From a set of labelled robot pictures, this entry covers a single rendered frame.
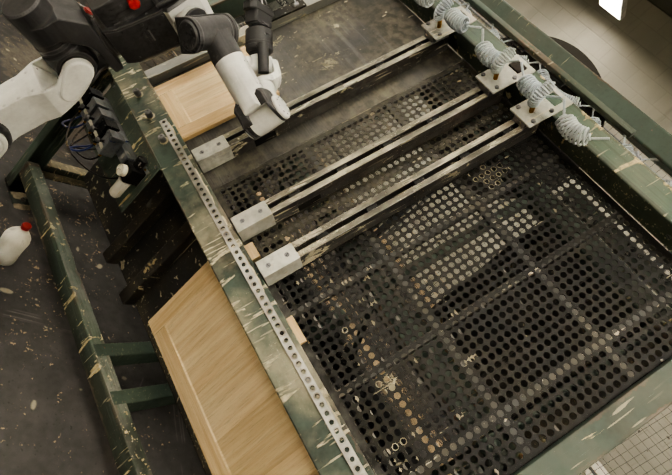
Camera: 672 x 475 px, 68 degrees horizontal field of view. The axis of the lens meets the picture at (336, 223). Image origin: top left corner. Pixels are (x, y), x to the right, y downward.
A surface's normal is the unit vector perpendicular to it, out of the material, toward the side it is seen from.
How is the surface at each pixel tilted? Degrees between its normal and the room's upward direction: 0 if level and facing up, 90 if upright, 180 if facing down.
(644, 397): 59
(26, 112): 90
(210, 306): 90
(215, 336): 90
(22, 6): 67
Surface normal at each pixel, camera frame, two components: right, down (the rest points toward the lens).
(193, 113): -0.07, -0.48
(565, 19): -0.45, -0.11
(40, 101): 0.11, 0.87
